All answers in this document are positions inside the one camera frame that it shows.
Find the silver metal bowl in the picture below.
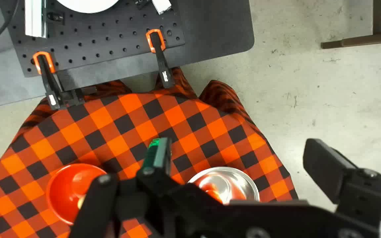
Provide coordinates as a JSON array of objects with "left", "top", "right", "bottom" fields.
[{"left": 187, "top": 166, "right": 262, "bottom": 207}]

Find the orange plastic bowl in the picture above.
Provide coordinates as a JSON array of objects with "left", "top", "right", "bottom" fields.
[{"left": 45, "top": 163, "right": 109, "bottom": 227}]

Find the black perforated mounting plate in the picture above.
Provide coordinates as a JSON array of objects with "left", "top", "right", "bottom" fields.
[{"left": 0, "top": 0, "right": 187, "bottom": 80}]

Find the green plastic vegetable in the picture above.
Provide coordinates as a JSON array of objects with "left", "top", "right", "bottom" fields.
[{"left": 142, "top": 138, "right": 163, "bottom": 174}]

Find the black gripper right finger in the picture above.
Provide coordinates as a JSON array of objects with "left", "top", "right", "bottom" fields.
[{"left": 303, "top": 138, "right": 365, "bottom": 206}]

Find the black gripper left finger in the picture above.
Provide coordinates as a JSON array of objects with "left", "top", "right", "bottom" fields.
[{"left": 154, "top": 137, "right": 173, "bottom": 178}]

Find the black clamp orange handle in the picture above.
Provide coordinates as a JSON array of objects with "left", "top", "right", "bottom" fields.
[
  {"left": 31, "top": 51, "right": 84, "bottom": 110},
  {"left": 144, "top": 28, "right": 176, "bottom": 90}
]

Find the orange black checkered tablecloth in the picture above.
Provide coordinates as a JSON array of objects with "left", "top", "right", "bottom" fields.
[{"left": 0, "top": 65, "right": 300, "bottom": 238}]

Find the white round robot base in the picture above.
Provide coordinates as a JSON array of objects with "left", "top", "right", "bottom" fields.
[{"left": 57, "top": 0, "right": 119, "bottom": 16}]

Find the silver aluminium extrusion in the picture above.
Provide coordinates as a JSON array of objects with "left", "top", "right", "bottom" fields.
[{"left": 24, "top": 0, "right": 50, "bottom": 40}]

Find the small white tag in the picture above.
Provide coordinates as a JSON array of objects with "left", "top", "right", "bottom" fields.
[{"left": 151, "top": 0, "right": 173, "bottom": 16}]

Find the grey cable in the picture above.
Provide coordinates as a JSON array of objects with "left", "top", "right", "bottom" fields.
[{"left": 0, "top": 0, "right": 23, "bottom": 52}]

